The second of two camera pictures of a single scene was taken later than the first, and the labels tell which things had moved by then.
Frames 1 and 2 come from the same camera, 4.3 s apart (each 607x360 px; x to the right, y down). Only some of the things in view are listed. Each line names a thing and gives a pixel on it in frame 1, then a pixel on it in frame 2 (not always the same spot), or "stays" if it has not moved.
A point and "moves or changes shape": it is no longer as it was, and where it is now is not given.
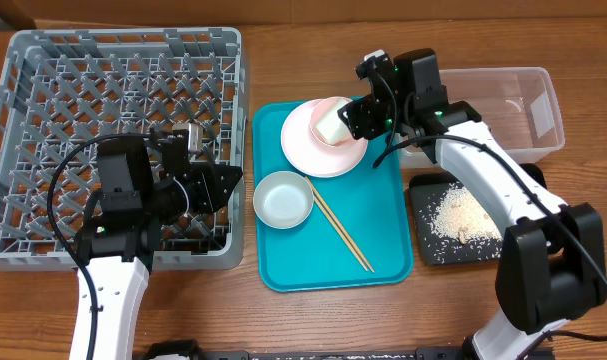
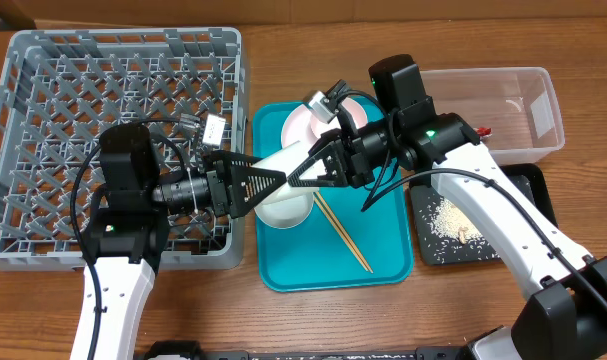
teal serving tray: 374,203 stays
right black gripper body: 362,118 to 344,160
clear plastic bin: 521,106 stays
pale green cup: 330,125 moves or changes shape
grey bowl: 283,200 stays
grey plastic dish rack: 65,89 stays
